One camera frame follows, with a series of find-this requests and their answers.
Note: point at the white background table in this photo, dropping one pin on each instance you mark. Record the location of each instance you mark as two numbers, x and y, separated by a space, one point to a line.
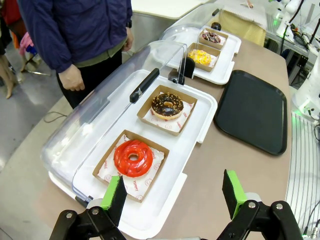
162 6

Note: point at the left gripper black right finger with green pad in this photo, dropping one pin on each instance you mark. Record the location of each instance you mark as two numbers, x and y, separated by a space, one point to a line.
233 192

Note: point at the bystander in orange clothing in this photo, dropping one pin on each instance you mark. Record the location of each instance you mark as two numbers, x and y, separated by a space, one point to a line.
10 30

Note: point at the person's left hand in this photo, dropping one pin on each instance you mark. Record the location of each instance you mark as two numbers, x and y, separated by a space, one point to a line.
129 40

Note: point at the brown cardboard donut tray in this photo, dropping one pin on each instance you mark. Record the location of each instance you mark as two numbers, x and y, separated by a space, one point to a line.
103 162
212 53
223 37
147 110

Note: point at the person's right hand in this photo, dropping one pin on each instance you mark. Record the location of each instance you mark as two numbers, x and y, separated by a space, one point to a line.
72 78

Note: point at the red glazed donut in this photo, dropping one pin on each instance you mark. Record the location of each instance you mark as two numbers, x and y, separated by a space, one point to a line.
123 162

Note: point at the black plastic serving tray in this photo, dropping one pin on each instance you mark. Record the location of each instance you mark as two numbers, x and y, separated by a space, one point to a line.
252 112

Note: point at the chocolate donut with nut crumbs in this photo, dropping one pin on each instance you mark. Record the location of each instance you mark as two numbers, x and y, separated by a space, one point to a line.
160 102

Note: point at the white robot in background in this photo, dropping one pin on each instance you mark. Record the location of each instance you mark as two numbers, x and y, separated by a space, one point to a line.
290 12

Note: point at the yellow sprinkled donut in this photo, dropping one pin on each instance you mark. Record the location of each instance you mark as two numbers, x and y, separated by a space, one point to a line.
200 57

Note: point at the person in blue jacket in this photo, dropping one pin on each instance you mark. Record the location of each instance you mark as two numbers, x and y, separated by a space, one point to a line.
80 27

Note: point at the white printed paper liner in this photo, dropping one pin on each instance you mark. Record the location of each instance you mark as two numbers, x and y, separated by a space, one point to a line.
142 185
172 123

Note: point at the chocolate donut with pink sprinkles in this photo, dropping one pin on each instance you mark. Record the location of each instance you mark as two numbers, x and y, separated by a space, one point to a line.
211 37

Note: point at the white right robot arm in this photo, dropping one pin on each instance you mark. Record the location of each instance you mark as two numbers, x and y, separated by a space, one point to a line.
310 85

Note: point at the white striped mat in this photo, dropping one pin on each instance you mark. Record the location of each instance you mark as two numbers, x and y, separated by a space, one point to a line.
305 170

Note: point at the yellow cloth covered box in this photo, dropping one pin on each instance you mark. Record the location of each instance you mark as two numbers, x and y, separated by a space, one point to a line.
240 31

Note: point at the white display case base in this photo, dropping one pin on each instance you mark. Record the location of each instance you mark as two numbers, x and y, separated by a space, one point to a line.
225 65
190 155

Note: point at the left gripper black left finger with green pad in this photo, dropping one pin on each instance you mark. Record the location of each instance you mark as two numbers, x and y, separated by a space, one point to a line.
115 197

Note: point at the white mesh mat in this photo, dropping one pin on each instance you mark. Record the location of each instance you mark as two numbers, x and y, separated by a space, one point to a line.
245 12

